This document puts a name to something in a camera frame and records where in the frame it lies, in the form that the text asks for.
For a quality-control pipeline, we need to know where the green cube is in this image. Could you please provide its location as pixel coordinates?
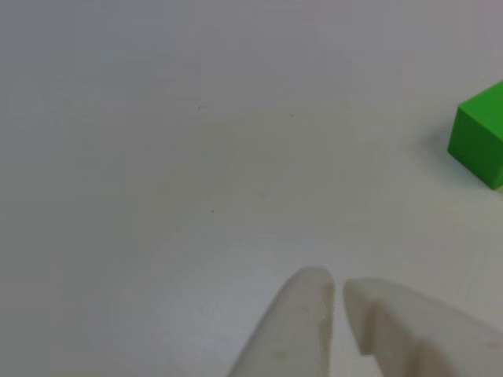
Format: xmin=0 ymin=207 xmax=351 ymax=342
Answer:
xmin=446 ymin=80 xmax=503 ymax=192

